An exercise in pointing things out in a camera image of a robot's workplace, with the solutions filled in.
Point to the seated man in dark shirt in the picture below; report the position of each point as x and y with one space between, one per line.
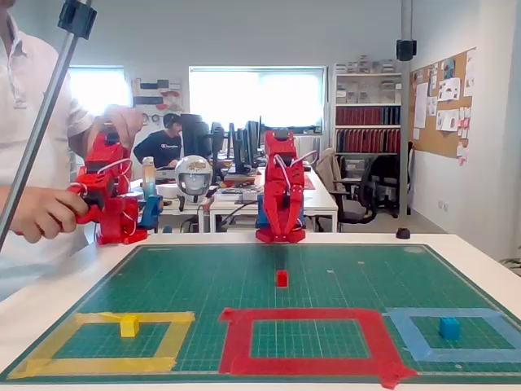
163 146

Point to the person's left forearm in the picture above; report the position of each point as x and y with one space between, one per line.
81 140

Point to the red tape square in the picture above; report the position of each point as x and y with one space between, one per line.
236 346

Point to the narrow bright window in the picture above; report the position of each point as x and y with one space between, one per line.
102 93

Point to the person's right forearm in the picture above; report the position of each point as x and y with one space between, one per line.
3 203

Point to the person's right hand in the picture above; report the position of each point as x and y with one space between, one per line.
45 212

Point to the white shirt torso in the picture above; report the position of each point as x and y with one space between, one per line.
24 89

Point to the black round knob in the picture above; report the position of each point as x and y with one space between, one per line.
403 233

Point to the wall tool board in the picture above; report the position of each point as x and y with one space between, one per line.
158 93

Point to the blue toy brick cube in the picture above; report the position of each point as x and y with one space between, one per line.
449 328

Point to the yellow tape square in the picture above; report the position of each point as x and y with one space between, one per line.
89 364

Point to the cork pin board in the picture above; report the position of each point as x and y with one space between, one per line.
443 130

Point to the white shelf with binders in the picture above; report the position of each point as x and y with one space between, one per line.
366 118

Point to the vertical metal pole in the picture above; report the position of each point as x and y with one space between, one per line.
406 122

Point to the yellow toy brick cube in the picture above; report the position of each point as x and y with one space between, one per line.
129 326

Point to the black computer monitor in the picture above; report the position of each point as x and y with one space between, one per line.
248 142
195 134

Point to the black office chair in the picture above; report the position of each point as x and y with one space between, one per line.
366 191

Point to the orange blue gradient bottle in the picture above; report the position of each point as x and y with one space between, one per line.
148 179

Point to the black pole clamp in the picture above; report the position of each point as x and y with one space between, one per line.
406 49
77 18

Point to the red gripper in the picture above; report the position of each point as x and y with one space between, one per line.
280 199

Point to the blue tape square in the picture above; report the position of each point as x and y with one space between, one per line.
411 338

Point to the red leader arm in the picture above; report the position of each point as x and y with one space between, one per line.
110 212

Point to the wide bright window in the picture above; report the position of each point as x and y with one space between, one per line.
256 97

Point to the green cutting mat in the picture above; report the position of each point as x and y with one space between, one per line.
203 281

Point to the person's left hand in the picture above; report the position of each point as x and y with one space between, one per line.
122 120

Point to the beige jacket on chair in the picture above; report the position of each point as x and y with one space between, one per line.
327 167

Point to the red toy brick cube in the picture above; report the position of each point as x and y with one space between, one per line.
281 279

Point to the red robot arm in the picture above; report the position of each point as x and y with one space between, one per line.
278 142

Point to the slanted metal pole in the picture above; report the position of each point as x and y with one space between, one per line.
42 118

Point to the white helmet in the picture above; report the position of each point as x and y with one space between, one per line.
193 175

